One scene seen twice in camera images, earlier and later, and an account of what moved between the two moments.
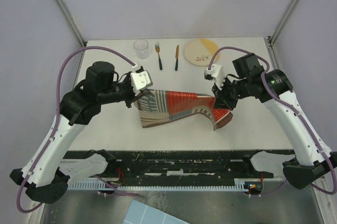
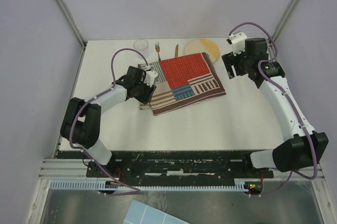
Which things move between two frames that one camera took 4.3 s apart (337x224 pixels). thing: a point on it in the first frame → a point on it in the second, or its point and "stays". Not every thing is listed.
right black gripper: (221, 100) → (230, 59)
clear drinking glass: (141, 47) stays
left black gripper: (133, 97) → (147, 97)
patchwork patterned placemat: (157, 107) → (181, 81)
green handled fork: (158, 49) stays
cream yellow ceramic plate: (200, 52) stays
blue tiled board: (139, 213) stays
